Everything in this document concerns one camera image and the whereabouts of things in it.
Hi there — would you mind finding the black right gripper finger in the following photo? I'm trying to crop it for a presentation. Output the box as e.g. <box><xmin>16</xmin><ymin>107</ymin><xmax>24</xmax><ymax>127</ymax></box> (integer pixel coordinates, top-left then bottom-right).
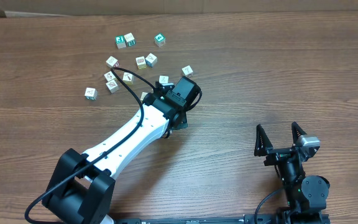
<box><xmin>254</xmin><ymin>124</ymin><xmax>273</xmax><ymax>156</ymax></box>
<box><xmin>291</xmin><ymin>121</ymin><xmax>306</xmax><ymax>146</ymax></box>

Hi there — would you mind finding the wooden elephant block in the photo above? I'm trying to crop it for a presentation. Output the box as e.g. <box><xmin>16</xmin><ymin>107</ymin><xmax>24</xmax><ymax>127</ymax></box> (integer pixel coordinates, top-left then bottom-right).
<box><xmin>158</xmin><ymin>75</ymin><xmax>169</xmax><ymax>84</ymax></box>

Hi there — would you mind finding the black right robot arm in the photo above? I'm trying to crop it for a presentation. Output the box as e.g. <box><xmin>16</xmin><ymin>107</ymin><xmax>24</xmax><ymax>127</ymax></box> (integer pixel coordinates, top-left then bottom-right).
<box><xmin>254</xmin><ymin>122</ymin><xmax>331</xmax><ymax>224</ymax></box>

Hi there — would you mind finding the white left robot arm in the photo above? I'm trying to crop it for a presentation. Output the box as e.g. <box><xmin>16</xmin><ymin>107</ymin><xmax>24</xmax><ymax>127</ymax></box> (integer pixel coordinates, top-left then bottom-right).
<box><xmin>41</xmin><ymin>90</ymin><xmax>194</xmax><ymax>224</ymax></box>

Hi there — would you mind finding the wooden turtle block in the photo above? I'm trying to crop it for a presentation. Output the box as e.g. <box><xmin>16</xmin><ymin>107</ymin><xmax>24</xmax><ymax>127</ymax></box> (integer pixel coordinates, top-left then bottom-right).
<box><xmin>140</xmin><ymin>92</ymin><xmax>147</xmax><ymax>101</ymax></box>

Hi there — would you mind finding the wooden block yellow side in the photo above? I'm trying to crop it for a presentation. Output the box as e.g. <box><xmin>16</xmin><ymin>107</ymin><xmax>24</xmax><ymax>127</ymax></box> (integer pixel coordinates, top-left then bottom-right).
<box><xmin>122</xmin><ymin>72</ymin><xmax>134</xmax><ymax>85</ymax></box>

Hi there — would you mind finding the wooden block blue side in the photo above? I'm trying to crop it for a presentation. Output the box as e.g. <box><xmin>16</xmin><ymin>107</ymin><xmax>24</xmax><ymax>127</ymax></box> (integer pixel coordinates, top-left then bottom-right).
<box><xmin>145</xmin><ymin>53</ymin><xmax>158</xmax><ymax>67</ymax></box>

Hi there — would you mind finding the wooden pineapple block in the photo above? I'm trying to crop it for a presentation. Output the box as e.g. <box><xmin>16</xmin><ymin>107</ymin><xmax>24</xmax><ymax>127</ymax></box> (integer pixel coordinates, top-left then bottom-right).
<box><xmin>135</xmin><ymin>57</ymin><xmax>147</xmax><ymax>70</ymax></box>

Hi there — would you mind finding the wooden block red circle drawing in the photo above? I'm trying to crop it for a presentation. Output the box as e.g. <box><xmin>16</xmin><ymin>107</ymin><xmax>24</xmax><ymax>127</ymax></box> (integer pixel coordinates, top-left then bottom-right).
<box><xmin>106</xmin><ymin>80</ymin><xmax>119</xmax><ymax>93</ymax></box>

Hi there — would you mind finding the green number four block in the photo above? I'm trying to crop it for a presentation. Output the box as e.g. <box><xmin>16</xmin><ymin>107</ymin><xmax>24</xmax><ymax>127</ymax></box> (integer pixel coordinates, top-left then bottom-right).
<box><xmin>154</xmin><ymin>33</ymin><xmax>166</xmax><ymax>47</ymax></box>

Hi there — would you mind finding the wooden block red side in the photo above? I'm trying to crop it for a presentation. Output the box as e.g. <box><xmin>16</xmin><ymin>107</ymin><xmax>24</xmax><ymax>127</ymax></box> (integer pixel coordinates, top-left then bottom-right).
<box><xmin>106</xmin><ymin>56</ymin><xmax>119</xmax><ymax>68</ymax></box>

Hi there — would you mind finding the wooden block green number side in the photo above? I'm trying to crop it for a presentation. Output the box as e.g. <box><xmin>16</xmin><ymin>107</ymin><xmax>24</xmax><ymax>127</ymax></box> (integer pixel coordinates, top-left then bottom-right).
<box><xmin>124</xmin><ymin>33</ymin><xmax>136</xmax><ymax>47</ymax></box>

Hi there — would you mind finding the green picture block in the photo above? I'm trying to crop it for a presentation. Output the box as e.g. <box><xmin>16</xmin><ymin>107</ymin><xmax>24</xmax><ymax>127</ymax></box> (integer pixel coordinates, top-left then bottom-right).
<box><xmin>115</xmin><ymin>35</ymin><xmax>126</xmax><ymax>49</ymax></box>

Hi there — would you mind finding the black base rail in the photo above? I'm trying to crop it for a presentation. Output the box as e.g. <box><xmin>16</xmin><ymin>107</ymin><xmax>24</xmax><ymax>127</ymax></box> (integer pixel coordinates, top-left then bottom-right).
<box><xmin>110</xmin><ymin>213</ymin><xmax>331</xmax><ymax>224</ymax></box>

